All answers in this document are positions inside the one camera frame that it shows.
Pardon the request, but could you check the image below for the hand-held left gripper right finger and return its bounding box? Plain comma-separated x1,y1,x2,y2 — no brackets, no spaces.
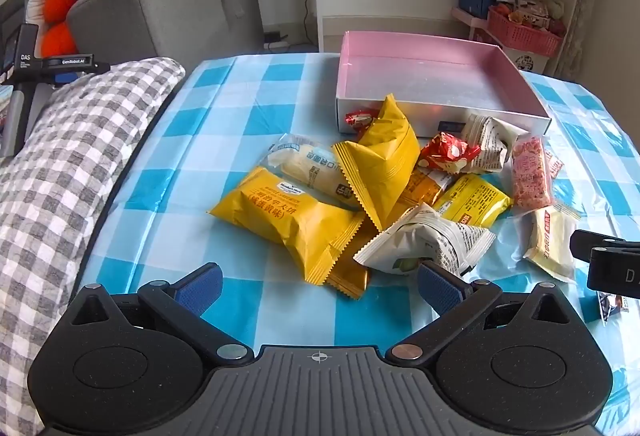
385,261,576,367

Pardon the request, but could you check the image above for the power strip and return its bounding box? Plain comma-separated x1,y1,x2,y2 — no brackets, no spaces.
261,30,289,50

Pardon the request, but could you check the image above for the beige curtain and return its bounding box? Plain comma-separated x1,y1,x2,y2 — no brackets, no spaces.
559,0,602,83

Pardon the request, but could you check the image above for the pink cardboard box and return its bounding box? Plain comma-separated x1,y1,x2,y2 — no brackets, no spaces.
336,30,553,137

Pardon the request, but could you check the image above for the plain yellow snack packet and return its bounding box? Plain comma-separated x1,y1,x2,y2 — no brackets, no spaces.
332,94,422,232

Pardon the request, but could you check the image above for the black gripper device on stand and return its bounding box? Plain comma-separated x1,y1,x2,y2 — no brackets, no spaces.
0,23,112,158

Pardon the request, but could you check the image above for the grey sofa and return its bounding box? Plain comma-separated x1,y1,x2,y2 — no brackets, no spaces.
65,0,267,73

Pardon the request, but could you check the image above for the blue storage box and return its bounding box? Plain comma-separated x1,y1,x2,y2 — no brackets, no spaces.
456,0,497,18

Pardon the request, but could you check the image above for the blue chocolate candy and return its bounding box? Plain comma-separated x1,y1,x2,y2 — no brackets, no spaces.
596,293,632,325

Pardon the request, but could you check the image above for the large pink plastic basket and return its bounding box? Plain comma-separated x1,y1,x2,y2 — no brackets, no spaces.
486,5,565,58

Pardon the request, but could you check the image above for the pink low shelf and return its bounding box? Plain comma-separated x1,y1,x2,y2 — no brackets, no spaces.
451,6,502,42

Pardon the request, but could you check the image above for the small red candy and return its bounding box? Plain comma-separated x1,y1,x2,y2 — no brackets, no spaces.
345,109,377,133

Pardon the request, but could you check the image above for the orange snack packet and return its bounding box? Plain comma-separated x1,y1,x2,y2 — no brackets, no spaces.
399,166,453,213

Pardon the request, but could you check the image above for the white storage box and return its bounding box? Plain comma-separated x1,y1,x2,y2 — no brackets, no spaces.
504,45,551,78

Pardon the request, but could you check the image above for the large yellow printed packet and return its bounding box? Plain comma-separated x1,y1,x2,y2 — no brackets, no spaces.
207,166,367,287

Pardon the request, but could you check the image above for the blue checkered tablecloth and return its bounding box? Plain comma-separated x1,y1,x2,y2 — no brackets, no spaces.
82,50,640,436

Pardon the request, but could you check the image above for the grey checkered pillow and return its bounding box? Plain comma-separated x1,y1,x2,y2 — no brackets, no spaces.
0,57,187,419

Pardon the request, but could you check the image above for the gold foil snack packet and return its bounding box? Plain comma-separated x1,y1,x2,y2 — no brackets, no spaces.
325,221,374,300

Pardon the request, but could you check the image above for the white cream cake packet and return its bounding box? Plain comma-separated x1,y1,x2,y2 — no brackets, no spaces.
266,133,362,210

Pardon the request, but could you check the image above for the newspaper print snack packet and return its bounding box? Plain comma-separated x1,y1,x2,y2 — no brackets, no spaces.
460,113,524,175
353,203,497,278

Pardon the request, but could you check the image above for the pink bar snack packet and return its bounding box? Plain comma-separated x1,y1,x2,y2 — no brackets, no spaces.
510,135,566,218

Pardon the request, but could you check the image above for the orange plush toy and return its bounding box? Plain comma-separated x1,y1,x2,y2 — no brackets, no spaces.
39,0,77,58

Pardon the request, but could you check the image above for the small yellow labelled packet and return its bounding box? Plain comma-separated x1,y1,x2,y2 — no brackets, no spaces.
432,173,514,228

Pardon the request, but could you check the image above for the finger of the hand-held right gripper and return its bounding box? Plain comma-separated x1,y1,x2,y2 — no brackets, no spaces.
570,229,640,262

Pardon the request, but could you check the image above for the cream wafer snack packet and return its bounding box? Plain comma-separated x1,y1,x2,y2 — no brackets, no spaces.
522,205,582,285

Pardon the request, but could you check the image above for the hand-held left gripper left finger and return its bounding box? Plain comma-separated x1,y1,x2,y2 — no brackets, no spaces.
65,263,256,367

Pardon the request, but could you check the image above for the red white snack packet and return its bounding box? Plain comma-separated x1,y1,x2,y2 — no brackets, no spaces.
416,131,482,175

